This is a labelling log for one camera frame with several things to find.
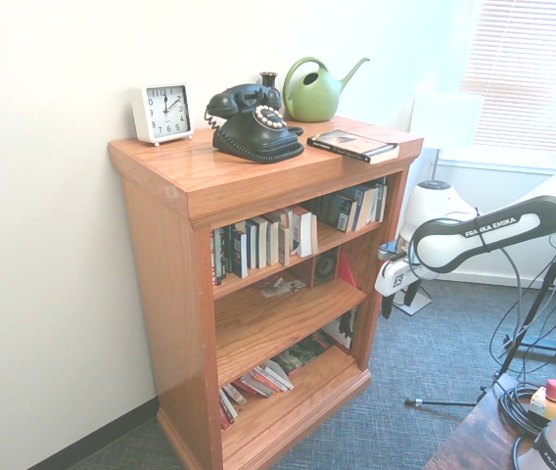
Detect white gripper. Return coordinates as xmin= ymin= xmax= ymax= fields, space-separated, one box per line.
xmin=374 ymin=257 xmax=424 ymax=320

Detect black paperback Kundera book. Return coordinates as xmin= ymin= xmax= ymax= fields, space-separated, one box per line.
xmin=306 ymin=128 xmax=401 ymax=165

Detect blue books on shelf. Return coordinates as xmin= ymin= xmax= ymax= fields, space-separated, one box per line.
xmin=305 ymin=194 xmax=357 ymax=230

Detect red folder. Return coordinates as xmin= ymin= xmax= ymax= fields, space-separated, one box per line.
xmin=337 ymin=251 xmax=358 ymax=291

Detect black white picture book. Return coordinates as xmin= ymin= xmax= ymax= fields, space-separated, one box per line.
xmin=320 ymin=306 xmax=358 ymax=353

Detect cream page paperback book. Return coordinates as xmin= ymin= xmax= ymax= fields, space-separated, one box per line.
xmin=354 ymin=187 xmax=380 ymax=232

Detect thin dark paperback book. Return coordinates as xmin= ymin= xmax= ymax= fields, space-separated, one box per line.
xmin=374 ymin=176 xmax=389 ymax=224

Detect blue book cream pages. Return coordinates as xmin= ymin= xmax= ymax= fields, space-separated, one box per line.
xmin=333 ymin=191 xmax=363 ymax=233

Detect dark flat magazine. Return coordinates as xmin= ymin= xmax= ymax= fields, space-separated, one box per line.
xmin=269 ymin=336 xmax=337 ymax=377

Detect thick white paperback book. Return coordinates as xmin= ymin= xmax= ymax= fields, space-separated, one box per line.
xmin=289 ymin=206 xmax=319 ymax=259

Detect loose paper cards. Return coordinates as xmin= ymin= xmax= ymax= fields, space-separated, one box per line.
xmin=258 ymin=275 xmax=307 ymax=299

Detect tan spine book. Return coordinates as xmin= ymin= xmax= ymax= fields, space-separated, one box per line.
xmin=277 ymin=223 xmax=293 ymax=267

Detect wooden oak bookshelf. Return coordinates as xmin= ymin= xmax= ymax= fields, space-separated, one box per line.
xmin=108 ymin=116 xmax=425 ymax=470

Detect white leaning paperback book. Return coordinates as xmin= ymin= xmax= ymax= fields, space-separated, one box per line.
xmin=260 ymin=359 xmax=296 ymax=394

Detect blue spine book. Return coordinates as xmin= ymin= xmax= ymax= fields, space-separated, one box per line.
xmin=245 ymin=216 xmax=269 ymax=272

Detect red leaning paperback book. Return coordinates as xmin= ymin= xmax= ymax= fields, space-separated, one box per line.
xmin=236 ymin=369 xmax=282 ymax=400

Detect black white spine book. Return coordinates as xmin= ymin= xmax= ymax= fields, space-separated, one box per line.
xmin=231 ymin=221 xmax=251 ymax=280

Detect yellow red emergency stop button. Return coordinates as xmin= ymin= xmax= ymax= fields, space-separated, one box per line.
xmin=529 ymin=378 xmax=556 ymax=423

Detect dark green spine book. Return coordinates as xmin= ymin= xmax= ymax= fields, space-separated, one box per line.
xmin=215 ymin=225 xmax=235 ymax=284

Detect red black spine book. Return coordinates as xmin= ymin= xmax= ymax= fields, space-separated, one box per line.
xmin=209 ymin=229 xmax=221 ymax=288

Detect red white small book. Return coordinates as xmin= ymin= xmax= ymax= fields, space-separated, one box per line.
xmin=218 ymin=387 xmax=249 ymax=432

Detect black vintage rotary telephone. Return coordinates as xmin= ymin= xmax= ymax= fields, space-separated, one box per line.
xmin=203 ymin=83 xmax=306 ymax=165

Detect green plastic watering can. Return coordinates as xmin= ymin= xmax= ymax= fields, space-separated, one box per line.
xmin=282 ymin=56 xmax=372 ymax=123

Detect small black vase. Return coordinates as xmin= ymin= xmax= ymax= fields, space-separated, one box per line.
xmin=258 ymin=70 xmax=282 ymax=119

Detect white window blinds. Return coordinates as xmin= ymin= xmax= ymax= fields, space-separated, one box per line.
xmin=457 ymin=0 xmax=556 ymax=164

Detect white square analog clock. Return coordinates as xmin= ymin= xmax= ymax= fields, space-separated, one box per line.
xmin=128 ymin=81 xmax=195 ymax=148

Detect black camera tripod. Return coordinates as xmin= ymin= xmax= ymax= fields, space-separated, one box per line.
xmin=403 ymin=233 xmax=556 ymax=408

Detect black coiled cable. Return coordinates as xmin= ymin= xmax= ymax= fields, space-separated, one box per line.
xmin=496 ymin=381 xmax=556 ymax=440

